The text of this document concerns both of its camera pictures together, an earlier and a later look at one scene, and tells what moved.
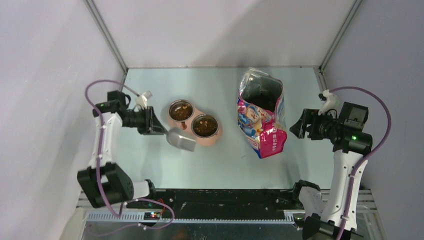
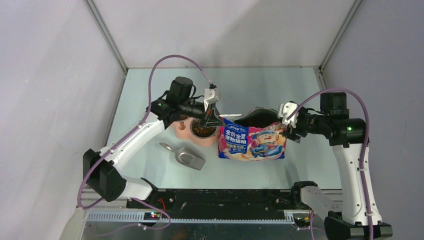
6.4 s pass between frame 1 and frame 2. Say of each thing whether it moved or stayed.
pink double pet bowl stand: stayed
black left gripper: moved
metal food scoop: moved
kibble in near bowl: stayed
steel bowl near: stayed
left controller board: stayed
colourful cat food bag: moved
